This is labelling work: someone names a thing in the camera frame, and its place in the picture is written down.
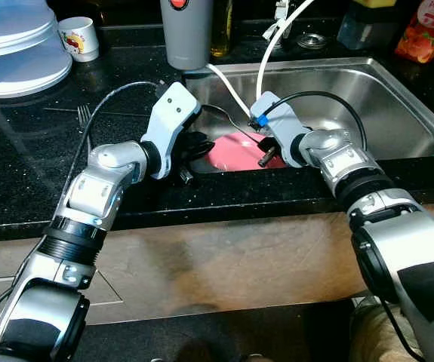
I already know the olive oil bottle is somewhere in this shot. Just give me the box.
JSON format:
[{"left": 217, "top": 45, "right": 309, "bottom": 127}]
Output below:
[{"left": 209, "top": 0, "right": 234, "bottom": 58}]

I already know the white hose fitting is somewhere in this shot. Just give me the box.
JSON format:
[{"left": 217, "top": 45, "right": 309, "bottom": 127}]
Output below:
[{"left": 264, "top": 0, "right": 291, "bottom": 40}]

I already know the silver metal spoon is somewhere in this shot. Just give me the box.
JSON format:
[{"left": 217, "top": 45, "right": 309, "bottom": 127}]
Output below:
[{"left": 200, "top": 103, "right": 270, "bottom": 148}]

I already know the metal fork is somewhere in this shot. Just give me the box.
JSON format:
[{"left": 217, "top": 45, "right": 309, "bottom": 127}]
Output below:
[{"left": 76, "top": 105, "right": 95, "bottom": 152}]

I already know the grey tumbler red badge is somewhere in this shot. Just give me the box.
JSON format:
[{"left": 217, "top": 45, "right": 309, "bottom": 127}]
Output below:
[{"left": 160, "top": 0, "right": 214, "bottom": 71}]

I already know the yellow sponge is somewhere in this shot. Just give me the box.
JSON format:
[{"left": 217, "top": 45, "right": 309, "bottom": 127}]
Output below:
[{"left": 352, "top": 0, "right": 408, "bottom": 10}]

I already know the white flexible hose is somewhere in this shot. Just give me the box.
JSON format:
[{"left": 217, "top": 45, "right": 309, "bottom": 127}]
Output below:
[{"left": 205, "top": 0, "right": 315, "bottom": 121}]

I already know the beige drawer front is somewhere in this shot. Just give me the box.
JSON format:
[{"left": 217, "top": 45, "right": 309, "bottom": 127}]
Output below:
[{"left": 0, "top": 240, "right": 123, "bottom": 306}]

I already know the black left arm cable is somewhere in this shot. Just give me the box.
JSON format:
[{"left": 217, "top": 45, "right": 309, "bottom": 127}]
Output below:
[{"left": 69, "top": 79, "right": 174, "bottom": 189}]

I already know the clear plastic food cover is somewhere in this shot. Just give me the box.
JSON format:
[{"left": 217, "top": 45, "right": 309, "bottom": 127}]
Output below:
[{"left": 0, "top": 0, "right": 74, "bottom": 99}]

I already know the dark translucent container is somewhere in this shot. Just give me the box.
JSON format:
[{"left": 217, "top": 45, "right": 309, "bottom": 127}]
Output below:
[{"left": 337, "top": 4, "right": 406, "bottom": 51}]

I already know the orange juice carton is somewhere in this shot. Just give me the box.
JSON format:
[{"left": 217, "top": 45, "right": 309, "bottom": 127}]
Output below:
[{"left": 395, "top": 0, "right": 434, "bottom": 64}]

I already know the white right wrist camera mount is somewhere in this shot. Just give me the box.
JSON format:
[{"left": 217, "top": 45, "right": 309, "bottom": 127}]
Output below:
[{"left": 249, "top": 92, "right": 312, "bottom": 163}]

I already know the wide beige cabinet door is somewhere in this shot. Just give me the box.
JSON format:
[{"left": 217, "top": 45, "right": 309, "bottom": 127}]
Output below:
[{"left": 88, "top": 204, "right": 434, "bottom": 325}]

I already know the round metal sink cap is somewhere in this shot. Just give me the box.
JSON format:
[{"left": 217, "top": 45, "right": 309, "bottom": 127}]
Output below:
[{"left": 298, "top": 32, "right": 329, "bottom": 50}]

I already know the white printed mug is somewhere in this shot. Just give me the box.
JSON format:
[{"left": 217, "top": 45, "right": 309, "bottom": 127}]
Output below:
[{"left": 58, "top": 17, "right": 100, "bottom": 63}]

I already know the stainless steel sink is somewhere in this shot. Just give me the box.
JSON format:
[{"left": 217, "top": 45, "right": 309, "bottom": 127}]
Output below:
[{"left": 183, "top": 57, "right": 434, "bottom": 174}]

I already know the pink plate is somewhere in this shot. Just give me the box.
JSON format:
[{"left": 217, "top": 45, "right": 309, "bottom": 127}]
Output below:
[{"left": 208, "top": 130, "right": 287, "bottom": 171}]

